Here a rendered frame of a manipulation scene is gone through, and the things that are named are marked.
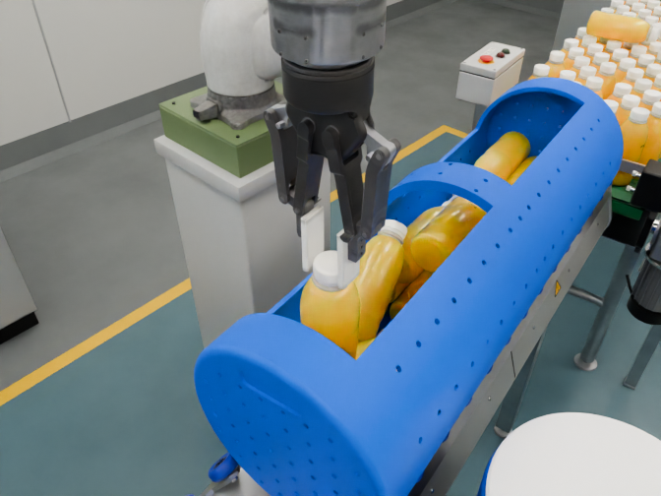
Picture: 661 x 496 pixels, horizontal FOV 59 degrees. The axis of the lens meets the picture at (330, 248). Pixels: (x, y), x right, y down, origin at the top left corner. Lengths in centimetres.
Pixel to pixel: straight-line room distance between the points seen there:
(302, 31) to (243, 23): 84
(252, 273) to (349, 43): 106
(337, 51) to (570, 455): 58
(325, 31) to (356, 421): 36
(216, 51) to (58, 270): 172
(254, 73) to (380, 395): 87
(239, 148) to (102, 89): 255
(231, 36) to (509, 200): 69
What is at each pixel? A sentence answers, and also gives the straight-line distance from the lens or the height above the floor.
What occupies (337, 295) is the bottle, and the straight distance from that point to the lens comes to 61.
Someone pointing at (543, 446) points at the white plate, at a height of 104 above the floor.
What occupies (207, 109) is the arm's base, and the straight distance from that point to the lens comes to 135.
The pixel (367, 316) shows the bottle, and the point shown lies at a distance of 81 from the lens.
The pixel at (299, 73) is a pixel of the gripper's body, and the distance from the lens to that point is 46.
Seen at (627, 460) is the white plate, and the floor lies 104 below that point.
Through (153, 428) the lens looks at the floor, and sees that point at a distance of 211.
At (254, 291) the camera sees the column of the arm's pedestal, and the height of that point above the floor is 67.
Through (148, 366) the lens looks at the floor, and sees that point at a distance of 228.
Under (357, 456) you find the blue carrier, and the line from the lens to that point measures 60.
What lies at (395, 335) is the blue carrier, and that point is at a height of 122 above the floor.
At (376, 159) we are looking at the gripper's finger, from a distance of 48.
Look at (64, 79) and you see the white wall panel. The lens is 365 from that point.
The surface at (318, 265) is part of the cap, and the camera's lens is 60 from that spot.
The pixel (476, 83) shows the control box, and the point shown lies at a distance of 164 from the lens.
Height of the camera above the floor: 169
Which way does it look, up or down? 39 degrees down
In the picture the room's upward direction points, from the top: straight up
